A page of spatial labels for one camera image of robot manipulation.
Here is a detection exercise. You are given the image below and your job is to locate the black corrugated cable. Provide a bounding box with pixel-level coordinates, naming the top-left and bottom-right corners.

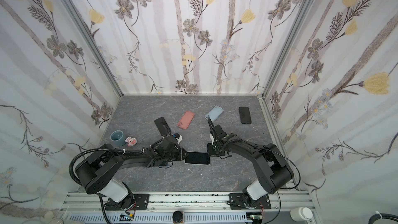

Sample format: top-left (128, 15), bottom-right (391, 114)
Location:
top-left (68, 147), bottom-right (125, 186)
top-left (207, 117), bottom-right (216, 138)

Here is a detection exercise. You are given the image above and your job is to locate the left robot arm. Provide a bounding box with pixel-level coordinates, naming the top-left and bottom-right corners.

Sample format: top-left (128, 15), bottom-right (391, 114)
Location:
top-left (68, 136), bottom-right (188, 211)

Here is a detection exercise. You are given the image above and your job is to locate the black phone far left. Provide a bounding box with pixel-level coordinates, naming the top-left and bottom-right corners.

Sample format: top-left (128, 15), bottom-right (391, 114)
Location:
top-left (154, 117), bottom-right (172, 137)

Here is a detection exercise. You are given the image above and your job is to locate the small pink white toy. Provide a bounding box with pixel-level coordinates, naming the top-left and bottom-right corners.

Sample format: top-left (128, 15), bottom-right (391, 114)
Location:
top-left (125, 136), bottom-right (137, 146)

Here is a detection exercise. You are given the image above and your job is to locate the black round knob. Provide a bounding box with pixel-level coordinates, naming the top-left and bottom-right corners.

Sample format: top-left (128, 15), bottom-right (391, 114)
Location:
top-left (172, 211), bottom-right (184, 224)

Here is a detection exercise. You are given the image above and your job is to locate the white cylinder object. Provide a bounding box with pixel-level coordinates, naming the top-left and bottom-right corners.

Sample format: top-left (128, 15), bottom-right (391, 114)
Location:
top-left (290, 207), bottom-right (313, 222)

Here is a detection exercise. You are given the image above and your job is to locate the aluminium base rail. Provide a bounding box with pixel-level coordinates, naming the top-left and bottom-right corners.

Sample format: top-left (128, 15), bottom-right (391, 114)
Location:
top-left (57, 191), bottom-right (321, 224)

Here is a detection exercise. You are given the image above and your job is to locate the light blue case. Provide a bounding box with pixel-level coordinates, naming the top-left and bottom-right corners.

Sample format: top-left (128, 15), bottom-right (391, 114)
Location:
top-left (184, 152), bottom-right (210, 166)
top-left (205, 105), bottom-right (224, 122)

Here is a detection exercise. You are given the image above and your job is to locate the right black corrugated cable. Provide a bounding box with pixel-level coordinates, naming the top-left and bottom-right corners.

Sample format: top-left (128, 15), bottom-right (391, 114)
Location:
top-left (207, 117), bottom-right (216, 138)

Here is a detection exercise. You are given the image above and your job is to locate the black phone case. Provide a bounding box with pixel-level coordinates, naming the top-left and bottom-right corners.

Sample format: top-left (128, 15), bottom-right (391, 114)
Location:
top-left (238, 106), bottom-right (252, 124)

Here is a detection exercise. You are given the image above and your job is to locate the teal ceramic cup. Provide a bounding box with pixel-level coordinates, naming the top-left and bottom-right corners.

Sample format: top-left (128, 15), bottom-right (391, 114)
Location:
top-left (110, 130), bottom-right (126, 147)

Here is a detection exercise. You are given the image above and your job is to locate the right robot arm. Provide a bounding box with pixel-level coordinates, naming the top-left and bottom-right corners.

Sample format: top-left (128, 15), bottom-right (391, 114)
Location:
top-left (207, 122), bottom-right (294, 208)

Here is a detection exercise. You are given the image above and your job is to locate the left black corrugated cable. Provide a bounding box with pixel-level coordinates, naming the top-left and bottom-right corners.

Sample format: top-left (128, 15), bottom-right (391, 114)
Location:
top-left (68, 147), bottom-right (125, 186)

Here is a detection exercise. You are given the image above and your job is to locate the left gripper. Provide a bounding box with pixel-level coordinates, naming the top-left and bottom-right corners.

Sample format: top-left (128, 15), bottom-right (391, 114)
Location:
top-left (163, 148), bottom-right (191, 162)

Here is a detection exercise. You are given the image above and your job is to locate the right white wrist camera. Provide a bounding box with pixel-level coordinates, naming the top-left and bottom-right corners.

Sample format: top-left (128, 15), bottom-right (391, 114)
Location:
top-left (209, 134), bottom-right (215, 145)

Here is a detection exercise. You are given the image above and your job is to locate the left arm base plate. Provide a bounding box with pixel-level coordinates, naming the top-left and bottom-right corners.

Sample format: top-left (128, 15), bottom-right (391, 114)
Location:
top-left (105, 194), bottom-right (150, 211)

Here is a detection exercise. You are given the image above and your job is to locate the pink phone case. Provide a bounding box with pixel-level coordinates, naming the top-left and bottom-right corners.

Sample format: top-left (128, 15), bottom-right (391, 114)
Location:
top-left (177, 111), bottom-right (195, 130)

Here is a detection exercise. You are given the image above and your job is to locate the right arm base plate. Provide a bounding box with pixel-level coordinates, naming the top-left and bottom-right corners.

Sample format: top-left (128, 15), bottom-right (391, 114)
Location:
top-left (227, 193), bottom-right (272, 210)

